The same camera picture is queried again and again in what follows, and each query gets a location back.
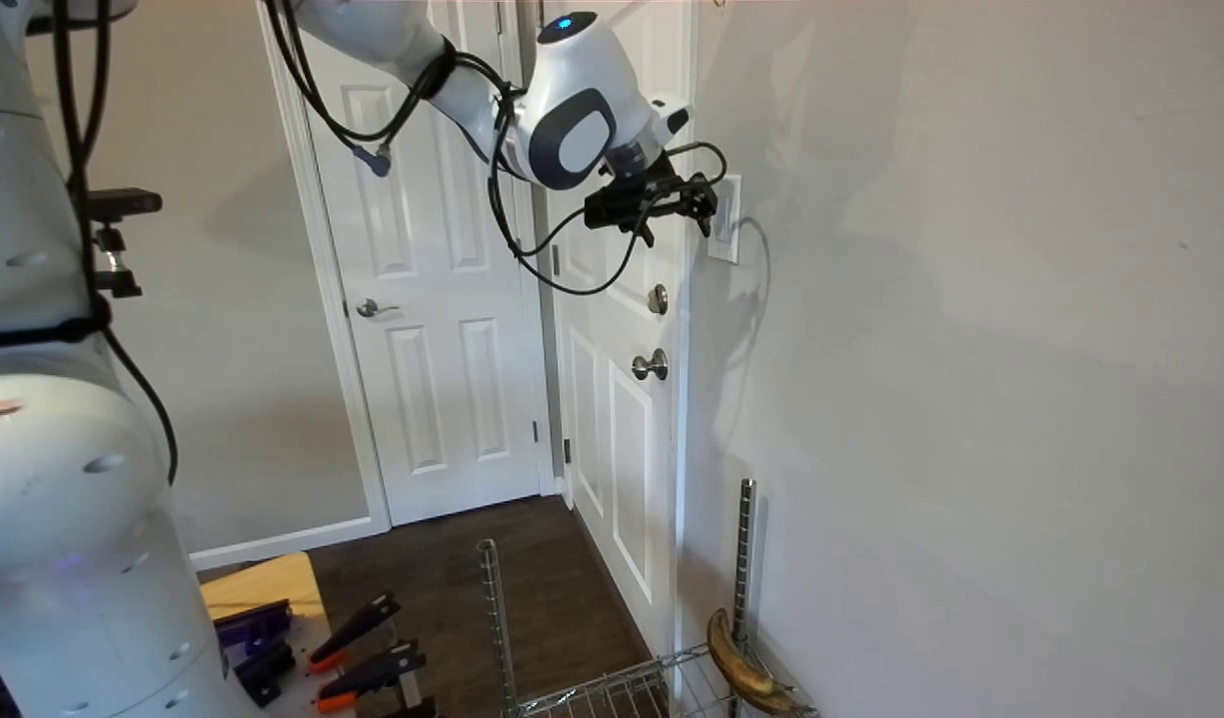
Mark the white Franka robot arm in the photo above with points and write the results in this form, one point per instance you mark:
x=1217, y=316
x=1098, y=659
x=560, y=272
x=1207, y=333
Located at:
x=64, y=532

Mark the black orange spring clamp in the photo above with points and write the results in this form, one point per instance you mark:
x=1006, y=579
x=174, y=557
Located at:
x=356, y=629
x=378, y=673

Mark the metal slotted shelf rail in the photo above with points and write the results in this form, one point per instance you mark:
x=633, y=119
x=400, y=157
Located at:
x=501, y=622
x=748, y=570

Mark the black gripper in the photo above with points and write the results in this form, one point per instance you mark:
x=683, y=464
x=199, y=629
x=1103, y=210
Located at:
x=654, y=181

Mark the white wall light switch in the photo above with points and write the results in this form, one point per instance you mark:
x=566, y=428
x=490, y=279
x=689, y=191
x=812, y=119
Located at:
x=731, y=242

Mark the white closed panel door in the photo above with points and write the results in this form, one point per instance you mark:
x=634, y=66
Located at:
x=436, y=371

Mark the black camera stand mount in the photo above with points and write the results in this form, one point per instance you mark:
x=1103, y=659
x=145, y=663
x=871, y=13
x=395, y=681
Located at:
x=114, y=263

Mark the silver deadbolt lock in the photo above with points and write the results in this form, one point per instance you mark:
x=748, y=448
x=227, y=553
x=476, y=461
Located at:
x=661, y=302

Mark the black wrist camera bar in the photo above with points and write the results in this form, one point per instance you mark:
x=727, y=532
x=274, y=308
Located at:
x=613, y=210

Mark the purple black tool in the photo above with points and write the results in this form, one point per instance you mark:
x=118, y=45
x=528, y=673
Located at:
x=255, y=642

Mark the white open panel door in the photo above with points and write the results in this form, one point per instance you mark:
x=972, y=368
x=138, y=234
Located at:
x=625, y=439

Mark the yellow brown banana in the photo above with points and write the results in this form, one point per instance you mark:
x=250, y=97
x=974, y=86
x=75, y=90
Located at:
x=740, y=673

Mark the silver round door knob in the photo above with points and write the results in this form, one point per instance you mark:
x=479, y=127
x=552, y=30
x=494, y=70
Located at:
x=651, y=363

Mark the black exterior camera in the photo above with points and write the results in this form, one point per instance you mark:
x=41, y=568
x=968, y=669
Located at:
x=126, y=199

